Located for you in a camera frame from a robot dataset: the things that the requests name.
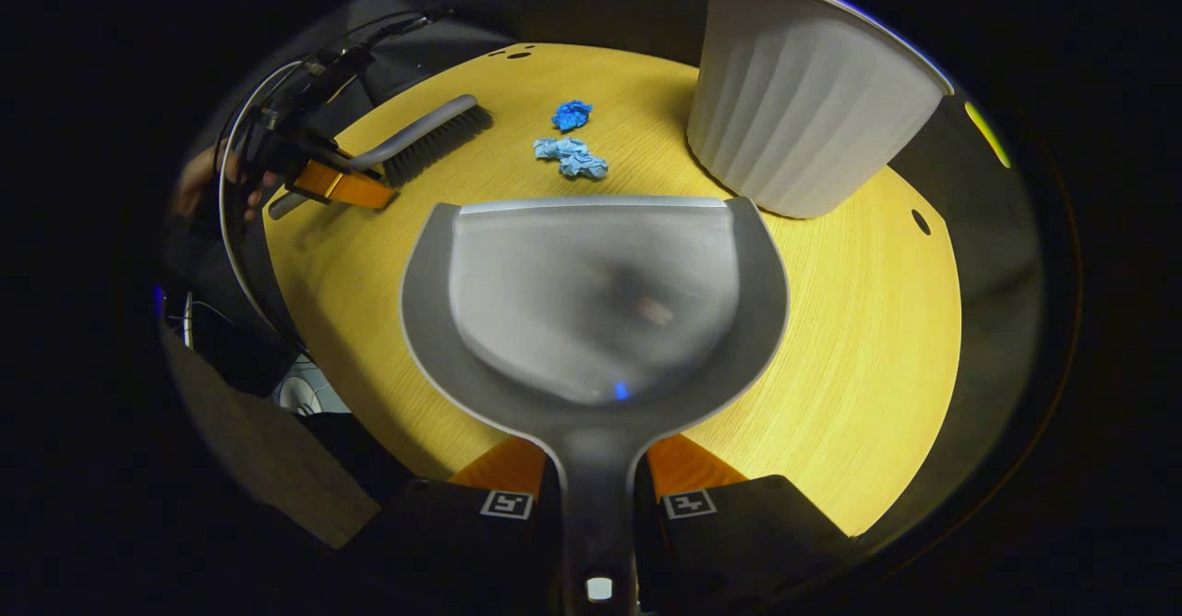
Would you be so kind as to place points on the grey dustpan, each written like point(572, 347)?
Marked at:
point(591, 302)

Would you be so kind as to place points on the black backdrop cloth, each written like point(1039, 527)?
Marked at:
point(609, 6)

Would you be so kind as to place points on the small grey broom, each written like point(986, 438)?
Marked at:
point(416, 131)

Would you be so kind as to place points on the light blue paper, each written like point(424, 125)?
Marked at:
point(572, 159)

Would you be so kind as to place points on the white ribbed garbage bin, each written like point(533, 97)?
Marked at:
point(803, 108)

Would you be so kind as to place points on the dark blue paper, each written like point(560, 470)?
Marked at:
point(572, 114)

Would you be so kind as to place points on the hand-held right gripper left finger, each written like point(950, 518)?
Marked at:
point(443, 542)

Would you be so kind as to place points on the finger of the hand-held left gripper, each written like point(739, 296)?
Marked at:
point(346, 187)

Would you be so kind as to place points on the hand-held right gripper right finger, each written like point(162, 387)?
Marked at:
point(739, 542)

